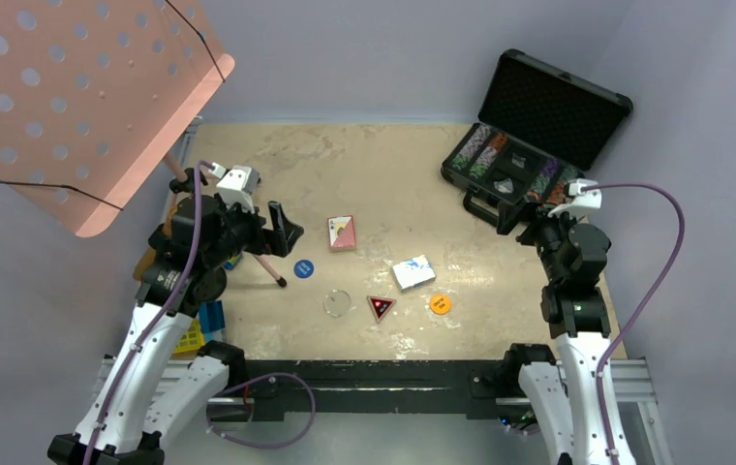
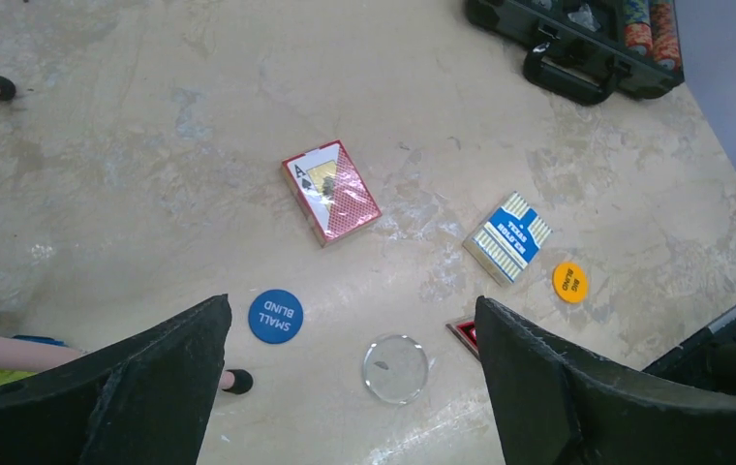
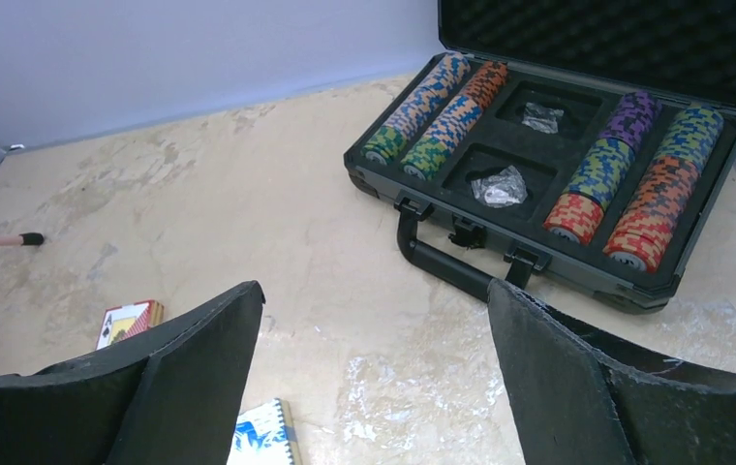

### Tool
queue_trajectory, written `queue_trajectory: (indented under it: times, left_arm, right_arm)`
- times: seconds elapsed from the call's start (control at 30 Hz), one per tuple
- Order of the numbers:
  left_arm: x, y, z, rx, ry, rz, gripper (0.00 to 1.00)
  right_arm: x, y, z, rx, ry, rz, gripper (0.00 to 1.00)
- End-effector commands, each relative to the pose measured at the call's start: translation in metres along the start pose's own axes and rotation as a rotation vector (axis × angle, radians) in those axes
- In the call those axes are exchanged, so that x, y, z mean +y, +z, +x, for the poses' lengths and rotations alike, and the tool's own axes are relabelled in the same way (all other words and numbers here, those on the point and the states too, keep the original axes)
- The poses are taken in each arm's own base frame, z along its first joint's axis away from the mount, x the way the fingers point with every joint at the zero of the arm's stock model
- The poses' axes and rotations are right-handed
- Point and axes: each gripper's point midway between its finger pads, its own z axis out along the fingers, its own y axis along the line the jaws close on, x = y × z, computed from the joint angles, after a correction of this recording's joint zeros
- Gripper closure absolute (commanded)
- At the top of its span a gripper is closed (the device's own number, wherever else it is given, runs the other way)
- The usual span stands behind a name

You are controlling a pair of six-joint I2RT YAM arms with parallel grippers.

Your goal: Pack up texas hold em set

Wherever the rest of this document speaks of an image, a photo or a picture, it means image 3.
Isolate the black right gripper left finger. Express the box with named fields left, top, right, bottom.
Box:
left=0, top=281, right=265, bottom=464

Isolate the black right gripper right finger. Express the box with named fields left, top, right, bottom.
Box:
left=488, top=280, right=736, bottom=464

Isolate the red playing card deck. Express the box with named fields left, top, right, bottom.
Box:
left=96, top=299, right=165, bottom=350

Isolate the blue playing card deck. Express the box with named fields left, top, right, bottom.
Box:
left=227, top=398, right=302, bottom=465

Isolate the right outer chip row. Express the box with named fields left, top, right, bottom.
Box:
left=602, top=105, right=724, bottom=273

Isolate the chip row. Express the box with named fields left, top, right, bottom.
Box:
left=543, top=91, right=661, bottom=245
left=400, top=61, right=507, bottom=180
left=360, top=52, right=471, bottom=166
left=602, top=105, right=724, bottom=273

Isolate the right inner chip row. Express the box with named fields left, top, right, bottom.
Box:
left=543, top=91, right=661, bottom=245

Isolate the pink music stand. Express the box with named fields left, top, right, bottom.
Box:
left=0, top=232, right=46, bottom=247

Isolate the crumpled plastic wrap lower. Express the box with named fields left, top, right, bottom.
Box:
left=471, top=166, right=528, bottom=208

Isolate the crumpled plastic wrap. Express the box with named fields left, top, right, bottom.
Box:
left=471, top=166, right=528, bottom=208
left=522, top=102, right=565, bottom=135

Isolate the black poker chip case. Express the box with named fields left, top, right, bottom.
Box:
left=344, top=1, right=736, bottom=314

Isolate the crumpled plastic wrap upper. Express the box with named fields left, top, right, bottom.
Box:
left=522, top=102, right=565, bottom=135

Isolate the left inner chip row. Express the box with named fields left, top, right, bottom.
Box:
left=400, top=61, right=507, bottom=180

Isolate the left outer chip row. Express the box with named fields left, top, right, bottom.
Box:
left=360, top=52, right=471, bottom=166

